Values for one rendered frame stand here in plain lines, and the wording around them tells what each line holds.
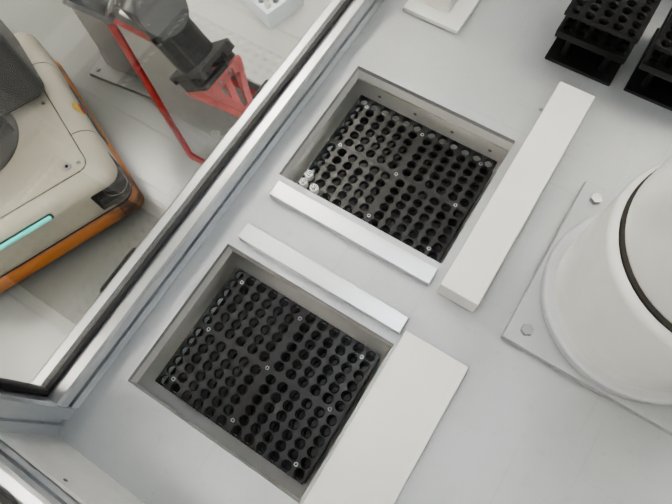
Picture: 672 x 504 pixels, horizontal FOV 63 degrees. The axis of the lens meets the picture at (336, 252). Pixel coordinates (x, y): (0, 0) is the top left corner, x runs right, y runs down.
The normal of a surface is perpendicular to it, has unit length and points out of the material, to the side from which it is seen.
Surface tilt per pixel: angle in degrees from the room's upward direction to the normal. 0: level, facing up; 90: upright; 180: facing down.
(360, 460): 0
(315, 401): 0
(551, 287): 0
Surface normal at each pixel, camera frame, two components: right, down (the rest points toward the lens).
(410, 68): -0.06, -0.34
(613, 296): -0.96, 0.28
